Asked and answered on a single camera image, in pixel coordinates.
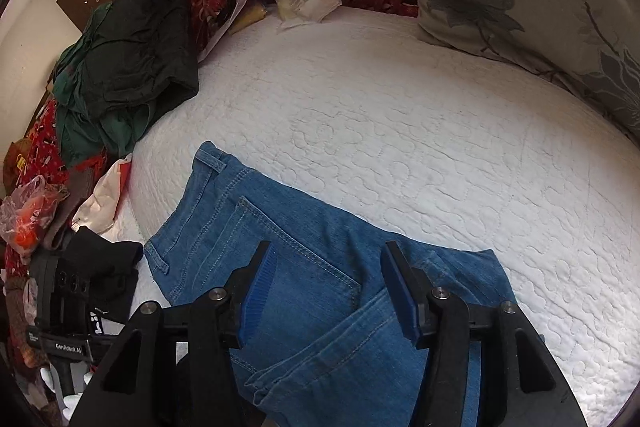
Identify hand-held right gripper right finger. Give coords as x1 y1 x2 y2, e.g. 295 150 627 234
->
380 242 588 427

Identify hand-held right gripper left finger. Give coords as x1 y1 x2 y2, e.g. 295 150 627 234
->
70 241 273 427

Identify blue denim pants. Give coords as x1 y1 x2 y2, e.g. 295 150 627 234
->
142 141 518 427

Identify person's left hand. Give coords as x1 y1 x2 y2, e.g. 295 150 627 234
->
40 367 96 418

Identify black garment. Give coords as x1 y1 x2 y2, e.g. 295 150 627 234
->
62 227 146 333

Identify plastic bag with orange contents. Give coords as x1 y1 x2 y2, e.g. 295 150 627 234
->
0 177 71 258

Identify white cloth bag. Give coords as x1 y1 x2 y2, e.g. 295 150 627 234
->
72 157 133 233

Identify red patterned cloth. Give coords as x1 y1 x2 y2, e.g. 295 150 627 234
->
10 99 108 192

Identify white quilted bed cover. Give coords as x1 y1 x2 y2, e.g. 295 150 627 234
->
115 7 640 427

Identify green garment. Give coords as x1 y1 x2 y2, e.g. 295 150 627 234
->
52 2 166 168

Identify black jacket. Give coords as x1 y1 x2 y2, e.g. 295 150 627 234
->
75 0 201 112

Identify small yellow object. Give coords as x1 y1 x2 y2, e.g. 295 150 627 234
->
235 4 266 30

